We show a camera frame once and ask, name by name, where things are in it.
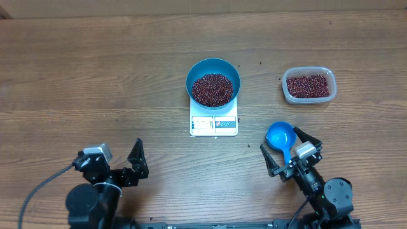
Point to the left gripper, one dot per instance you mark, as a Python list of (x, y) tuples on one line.
[(131, 179)]

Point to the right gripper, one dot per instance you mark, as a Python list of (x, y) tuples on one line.
[(286, 171)]

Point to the blue plastic scoop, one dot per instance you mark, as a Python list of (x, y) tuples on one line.
[(281, 137)]

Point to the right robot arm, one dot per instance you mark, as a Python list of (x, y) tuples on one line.
[(328, 203)]

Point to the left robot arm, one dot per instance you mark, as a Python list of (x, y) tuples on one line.
[(94, 204)]

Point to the white digital kitchen scale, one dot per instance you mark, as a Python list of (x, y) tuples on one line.
[(213, 122)]

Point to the red beans in bowl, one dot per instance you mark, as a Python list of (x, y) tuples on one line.
[(212, 90)]

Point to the teal bowl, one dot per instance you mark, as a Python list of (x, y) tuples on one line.
[(208, 66)]

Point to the clear plastic container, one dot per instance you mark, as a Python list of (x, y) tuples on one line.
[(308, 71)]

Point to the red beans in container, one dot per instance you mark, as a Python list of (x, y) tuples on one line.
[(314, 86)]

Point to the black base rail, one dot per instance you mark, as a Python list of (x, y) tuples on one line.
[(238, 225)]

